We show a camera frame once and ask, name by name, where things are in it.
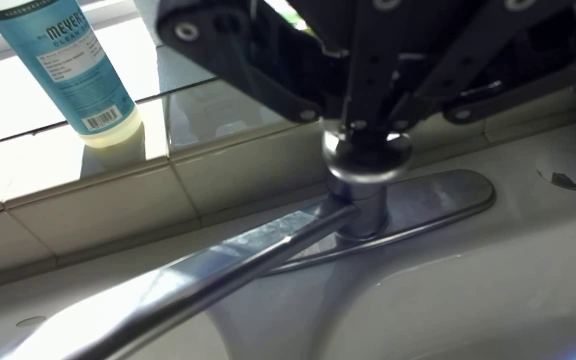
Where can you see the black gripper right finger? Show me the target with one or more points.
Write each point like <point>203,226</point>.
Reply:
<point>489,60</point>

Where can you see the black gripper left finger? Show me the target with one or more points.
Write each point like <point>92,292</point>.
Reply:
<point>248,60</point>

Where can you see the teal soap bottle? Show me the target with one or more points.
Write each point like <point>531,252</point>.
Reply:
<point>68,60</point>

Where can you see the chrome faucet spout and base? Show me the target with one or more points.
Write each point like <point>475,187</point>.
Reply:
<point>188,281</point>

